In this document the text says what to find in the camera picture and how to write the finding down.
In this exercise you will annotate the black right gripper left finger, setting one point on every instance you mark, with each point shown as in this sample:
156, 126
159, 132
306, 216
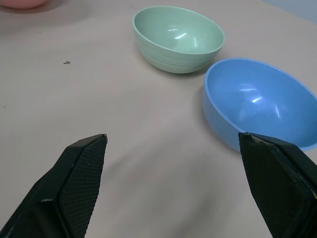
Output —
62, 188

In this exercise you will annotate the green bowl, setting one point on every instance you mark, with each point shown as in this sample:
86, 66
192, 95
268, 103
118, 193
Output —
173, 37

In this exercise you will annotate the blue bowl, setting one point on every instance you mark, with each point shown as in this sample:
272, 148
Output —
255, 99

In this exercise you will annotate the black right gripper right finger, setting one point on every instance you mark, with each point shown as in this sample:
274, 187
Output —
280, 188

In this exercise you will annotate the red bowl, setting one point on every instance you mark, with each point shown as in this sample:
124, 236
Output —
22, 3

